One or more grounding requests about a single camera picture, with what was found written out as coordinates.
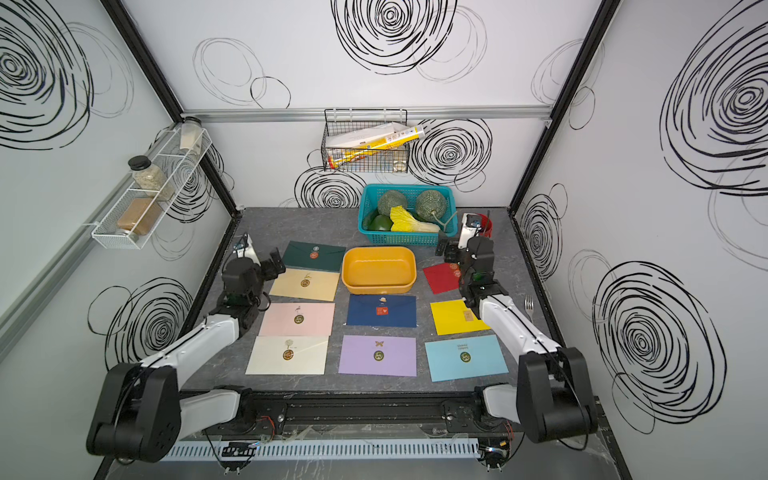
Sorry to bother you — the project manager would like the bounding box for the teal plastic basket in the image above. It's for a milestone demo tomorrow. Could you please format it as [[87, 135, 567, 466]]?
[[358, 184, 459, 246]]

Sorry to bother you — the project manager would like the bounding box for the purple envelope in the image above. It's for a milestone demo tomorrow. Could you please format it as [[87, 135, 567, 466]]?
[[338, 335, 417, 377]]

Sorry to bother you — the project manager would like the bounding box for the tan kraft envelope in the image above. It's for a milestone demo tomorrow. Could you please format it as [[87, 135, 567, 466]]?
[[269, 268, 340, 302]]

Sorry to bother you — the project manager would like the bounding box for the silver fork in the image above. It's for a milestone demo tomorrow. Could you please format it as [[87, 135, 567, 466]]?
[[524, 296, 535, 320]]

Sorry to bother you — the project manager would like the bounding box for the green melon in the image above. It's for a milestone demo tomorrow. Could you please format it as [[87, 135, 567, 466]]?
[[414, 189, 448, 222], [377, 190, 408, 217]]

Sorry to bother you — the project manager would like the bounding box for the red cup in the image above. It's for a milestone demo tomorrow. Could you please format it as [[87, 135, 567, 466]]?
[[476, 214, 493, 238]]

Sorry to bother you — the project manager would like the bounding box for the jar with black lid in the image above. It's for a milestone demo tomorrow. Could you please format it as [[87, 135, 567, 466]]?
[[128, 155, 167, 193]]

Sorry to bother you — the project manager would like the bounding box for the white slotted cable duct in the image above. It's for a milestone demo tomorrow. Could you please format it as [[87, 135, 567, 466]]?
[[164, 438, 480, 462]]

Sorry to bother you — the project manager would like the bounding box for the yellow envelope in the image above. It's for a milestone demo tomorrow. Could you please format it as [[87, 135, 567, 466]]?
[[430, 300, 490, 335]]

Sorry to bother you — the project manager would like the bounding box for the white wire wall shelf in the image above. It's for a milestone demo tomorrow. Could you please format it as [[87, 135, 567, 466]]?
[[91, 124, 213, 250]]

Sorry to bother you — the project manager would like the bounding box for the yellow cabbage toy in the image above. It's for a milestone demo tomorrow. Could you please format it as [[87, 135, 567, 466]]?
[[389, 206, 441, 234]]

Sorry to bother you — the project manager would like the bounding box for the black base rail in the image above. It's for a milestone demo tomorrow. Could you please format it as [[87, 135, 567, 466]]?
[[173, 389, 601, 436]]

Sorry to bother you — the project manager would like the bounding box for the dark green envelope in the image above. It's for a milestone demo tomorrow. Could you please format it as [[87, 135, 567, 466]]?
[[282, 241, 347, 273]]

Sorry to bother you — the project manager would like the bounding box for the left green melon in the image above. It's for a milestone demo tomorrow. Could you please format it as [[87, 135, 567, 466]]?
[[377, 190, 408, 217]]

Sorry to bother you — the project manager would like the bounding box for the clear jar far shelf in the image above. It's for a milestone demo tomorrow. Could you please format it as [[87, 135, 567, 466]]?
[[180, 117, 203, 154]]

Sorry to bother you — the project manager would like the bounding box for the black wire wall basket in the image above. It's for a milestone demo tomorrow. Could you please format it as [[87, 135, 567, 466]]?
[[320, 108, 409, 173]]

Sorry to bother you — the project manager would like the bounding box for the cream white envelope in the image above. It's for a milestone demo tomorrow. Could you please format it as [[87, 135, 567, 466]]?
[[245, 336, 329, 376]]

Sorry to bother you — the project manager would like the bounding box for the yellow plastic storage box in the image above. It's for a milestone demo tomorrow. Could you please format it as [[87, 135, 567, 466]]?
[[341, 246, 418, 295]]

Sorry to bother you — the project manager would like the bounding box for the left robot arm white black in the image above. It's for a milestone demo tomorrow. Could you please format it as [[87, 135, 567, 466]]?
[[86, 249, 286, 463]]

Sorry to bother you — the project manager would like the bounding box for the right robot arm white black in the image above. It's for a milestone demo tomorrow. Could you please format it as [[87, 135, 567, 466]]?
[[435, 236, 598, 443]]

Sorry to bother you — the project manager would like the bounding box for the pink envelope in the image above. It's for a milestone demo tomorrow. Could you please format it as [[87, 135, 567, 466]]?
[[259, 303, 335, 337]]

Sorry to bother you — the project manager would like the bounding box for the navy blue envelope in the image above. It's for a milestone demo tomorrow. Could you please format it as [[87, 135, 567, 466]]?
[[346, 295, 417, 328]]

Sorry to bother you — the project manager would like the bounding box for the yellow white box in basket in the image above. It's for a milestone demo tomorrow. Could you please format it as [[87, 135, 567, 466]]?
[[331, 123, 425, 154]]

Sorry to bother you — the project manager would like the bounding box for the green pepper toy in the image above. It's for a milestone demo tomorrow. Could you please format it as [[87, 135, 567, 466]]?
[[367, 215, 393, 232]]

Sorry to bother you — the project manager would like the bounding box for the red envelope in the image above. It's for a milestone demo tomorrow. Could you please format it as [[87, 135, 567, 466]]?
[[423, 263, 461, 295]]

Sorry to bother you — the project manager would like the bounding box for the right green melon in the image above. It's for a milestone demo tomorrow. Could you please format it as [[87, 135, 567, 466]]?
[[414, 189, 448, 222]]

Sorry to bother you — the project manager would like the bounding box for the light blue envelope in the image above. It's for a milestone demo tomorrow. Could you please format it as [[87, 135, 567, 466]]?
[[425, 335, 509, 382]]

